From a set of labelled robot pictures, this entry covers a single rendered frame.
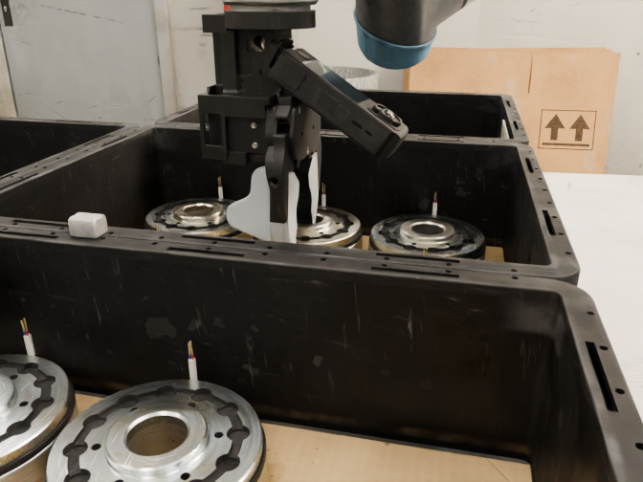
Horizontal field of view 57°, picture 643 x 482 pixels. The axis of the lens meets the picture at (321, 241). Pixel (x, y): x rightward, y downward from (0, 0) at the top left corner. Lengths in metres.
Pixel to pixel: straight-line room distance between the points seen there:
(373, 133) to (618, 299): 0.49
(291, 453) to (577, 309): 0.17
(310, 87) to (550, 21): 3.01
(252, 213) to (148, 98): 3.20
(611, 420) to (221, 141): 0.37
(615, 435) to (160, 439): 0.21
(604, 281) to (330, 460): 0.62
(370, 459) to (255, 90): 0.30
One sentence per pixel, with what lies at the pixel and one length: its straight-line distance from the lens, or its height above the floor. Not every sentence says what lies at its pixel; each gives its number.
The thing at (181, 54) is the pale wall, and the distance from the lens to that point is 3.61.
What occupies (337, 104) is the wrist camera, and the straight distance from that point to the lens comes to 0.46.
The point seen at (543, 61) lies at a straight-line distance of 3.29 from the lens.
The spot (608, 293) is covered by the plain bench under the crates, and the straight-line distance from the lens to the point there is 0.86.
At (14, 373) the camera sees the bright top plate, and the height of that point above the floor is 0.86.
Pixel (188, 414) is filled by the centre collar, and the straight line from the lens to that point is 0.32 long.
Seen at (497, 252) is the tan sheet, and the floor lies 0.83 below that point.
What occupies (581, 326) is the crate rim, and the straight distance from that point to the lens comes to 0.28.
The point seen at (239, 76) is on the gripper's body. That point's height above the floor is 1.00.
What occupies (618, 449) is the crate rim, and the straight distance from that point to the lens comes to 0.22.
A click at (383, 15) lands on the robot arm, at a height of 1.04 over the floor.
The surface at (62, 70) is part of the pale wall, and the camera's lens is 3.90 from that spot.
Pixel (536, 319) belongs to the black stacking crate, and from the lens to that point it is 0.32.
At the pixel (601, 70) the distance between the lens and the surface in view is 3.36.
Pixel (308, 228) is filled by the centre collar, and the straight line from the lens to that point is 0.54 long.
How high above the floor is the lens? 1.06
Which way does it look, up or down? 23 degrees down
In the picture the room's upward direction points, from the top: straight up
